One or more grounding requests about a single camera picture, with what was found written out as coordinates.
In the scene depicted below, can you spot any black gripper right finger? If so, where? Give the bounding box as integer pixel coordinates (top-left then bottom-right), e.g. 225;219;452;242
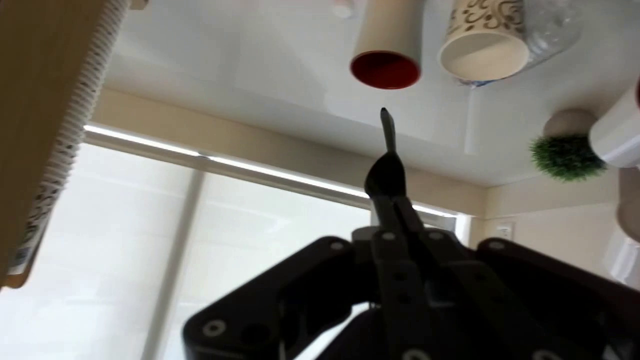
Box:
398;200;640;360

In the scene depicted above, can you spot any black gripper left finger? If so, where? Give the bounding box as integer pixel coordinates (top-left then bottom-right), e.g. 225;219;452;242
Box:
182;227;423;360

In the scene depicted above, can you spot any black plastic spoon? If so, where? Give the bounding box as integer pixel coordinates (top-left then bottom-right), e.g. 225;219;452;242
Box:
364;108;405;224

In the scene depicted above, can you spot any empty patterned paper cup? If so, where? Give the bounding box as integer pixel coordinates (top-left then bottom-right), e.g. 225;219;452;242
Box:
437;0;530;83

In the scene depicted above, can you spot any white cup red inside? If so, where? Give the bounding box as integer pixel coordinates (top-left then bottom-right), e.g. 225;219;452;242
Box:
349;0;423;90

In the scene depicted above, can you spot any small green potted plant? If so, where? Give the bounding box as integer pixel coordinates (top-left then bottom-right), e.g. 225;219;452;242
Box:
530;108;605;182

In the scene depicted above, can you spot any white mug on rack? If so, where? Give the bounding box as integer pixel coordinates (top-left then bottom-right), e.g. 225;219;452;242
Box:
590;81;640;169

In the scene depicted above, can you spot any clear plastic bottle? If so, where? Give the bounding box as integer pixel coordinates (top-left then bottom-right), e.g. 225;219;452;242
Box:
524;0;581;66

